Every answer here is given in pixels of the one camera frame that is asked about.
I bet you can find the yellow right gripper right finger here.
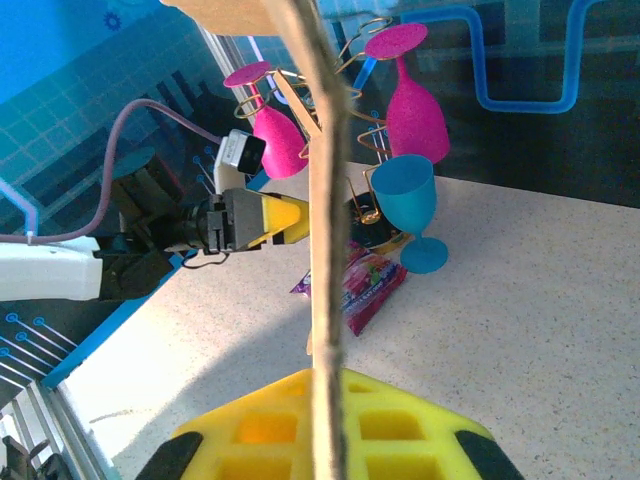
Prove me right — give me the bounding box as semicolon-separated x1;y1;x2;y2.
343;368;526;480

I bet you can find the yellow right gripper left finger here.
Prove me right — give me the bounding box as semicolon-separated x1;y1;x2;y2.
134;368;316;480

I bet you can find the brown cardboard box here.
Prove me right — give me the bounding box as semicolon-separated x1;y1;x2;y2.
159;0;364;480

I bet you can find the pink plastic goblet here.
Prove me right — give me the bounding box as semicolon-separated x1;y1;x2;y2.
223;60;309;180
363;22;451;165

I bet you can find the purple pink candy bag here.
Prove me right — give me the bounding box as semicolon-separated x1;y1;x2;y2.
289;239;409;337

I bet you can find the blue plastic goblet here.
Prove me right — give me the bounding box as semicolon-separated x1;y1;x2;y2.
370;153;450;274

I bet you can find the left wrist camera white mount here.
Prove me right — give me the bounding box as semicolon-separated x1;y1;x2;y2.
213;128;267;194

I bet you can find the gold wire glass rack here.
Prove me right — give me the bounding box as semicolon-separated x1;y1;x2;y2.
233;17;407;251

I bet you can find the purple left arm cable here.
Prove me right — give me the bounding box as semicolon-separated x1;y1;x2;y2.
27;98;224;246

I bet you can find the aluminium frame post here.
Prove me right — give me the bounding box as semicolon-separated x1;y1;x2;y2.
197;19;261;101

